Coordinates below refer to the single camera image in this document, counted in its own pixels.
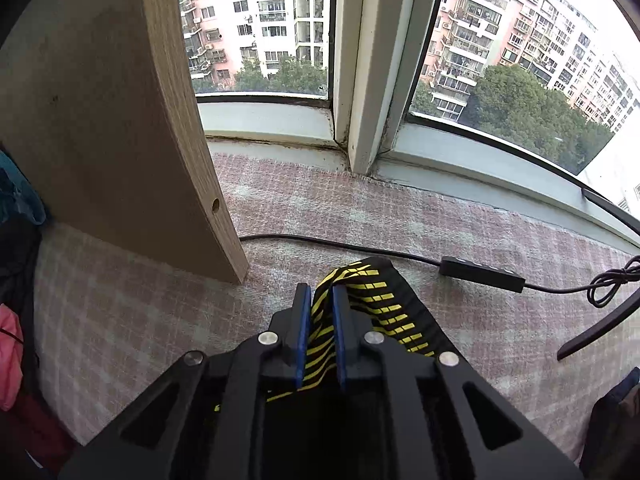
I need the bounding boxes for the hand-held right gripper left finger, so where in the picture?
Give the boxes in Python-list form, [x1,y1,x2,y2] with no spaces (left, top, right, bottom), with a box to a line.
[60,282,314,480]

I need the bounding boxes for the blue garment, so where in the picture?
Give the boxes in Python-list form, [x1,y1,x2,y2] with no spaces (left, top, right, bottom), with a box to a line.
[0,150,47,226]

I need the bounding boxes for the black inline cable remote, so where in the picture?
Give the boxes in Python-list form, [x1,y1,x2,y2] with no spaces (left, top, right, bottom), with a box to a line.
[438,255,526,294]

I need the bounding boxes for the large wooden board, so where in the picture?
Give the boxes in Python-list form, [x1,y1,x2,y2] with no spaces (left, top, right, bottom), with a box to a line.
[0,0,250,285]

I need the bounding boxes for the pink plaid mat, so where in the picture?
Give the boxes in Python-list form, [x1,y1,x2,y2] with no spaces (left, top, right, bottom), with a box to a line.
[32,152,640,462]

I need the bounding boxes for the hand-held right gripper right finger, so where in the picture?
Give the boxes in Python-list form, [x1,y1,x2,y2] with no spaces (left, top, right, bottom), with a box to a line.
[332,284,586,480]

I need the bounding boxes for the white window frame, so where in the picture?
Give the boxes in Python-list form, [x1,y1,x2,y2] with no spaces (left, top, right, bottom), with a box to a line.
[177,0,640,252]

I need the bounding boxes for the black folded garment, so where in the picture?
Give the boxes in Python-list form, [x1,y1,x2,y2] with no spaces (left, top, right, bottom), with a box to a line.
[579,367,640,480]

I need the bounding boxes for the black yellow striped garment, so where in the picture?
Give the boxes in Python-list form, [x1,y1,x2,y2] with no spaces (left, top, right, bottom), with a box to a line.
[212,256,454,480]

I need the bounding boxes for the black ring light cable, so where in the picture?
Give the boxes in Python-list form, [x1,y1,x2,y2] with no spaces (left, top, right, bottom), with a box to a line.
[239,186,640,311]

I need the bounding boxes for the dark cloth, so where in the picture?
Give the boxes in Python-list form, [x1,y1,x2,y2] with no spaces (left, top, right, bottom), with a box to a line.
[0,217,44,397]

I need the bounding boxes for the pink garment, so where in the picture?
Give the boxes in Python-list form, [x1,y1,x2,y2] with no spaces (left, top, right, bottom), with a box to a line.
[0,304,25,412]

